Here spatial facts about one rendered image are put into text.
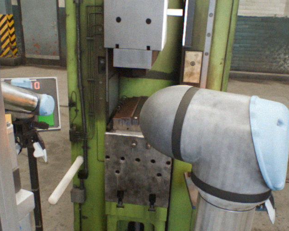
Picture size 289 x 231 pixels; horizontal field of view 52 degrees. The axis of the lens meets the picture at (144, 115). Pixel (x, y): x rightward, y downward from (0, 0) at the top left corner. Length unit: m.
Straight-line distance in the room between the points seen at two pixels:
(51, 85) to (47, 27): 6.58
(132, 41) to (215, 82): 0.53
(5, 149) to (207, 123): 0.26
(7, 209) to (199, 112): 0.29
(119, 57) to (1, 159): 1.21
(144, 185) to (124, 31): 0.86
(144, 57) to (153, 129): 1.12
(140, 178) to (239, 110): 1.36
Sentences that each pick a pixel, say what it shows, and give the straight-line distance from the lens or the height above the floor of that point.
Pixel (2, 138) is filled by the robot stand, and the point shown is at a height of 1.41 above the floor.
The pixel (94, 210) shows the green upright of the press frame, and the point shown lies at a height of 0.23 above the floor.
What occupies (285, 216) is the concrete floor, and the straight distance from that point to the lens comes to 2.81.
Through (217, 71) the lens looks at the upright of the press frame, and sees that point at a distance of 1.70.
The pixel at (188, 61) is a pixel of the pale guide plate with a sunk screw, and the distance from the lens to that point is 1.65.
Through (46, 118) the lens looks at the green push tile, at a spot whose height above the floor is 1.01.
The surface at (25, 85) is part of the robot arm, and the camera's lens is 1.21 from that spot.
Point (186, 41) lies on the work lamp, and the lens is 1.62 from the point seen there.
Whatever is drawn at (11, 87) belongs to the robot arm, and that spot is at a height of 1.33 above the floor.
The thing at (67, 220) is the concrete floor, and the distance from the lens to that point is 2.48.
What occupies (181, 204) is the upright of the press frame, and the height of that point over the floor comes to 0.36.
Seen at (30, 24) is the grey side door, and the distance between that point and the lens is 8.36.
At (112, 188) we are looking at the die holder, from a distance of 1.79.
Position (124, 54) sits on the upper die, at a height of 1.34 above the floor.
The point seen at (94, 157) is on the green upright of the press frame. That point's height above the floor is 0.64.
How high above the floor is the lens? 1.57
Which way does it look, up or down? 20 degrees down
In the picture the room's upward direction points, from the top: 3 degrees clockwise
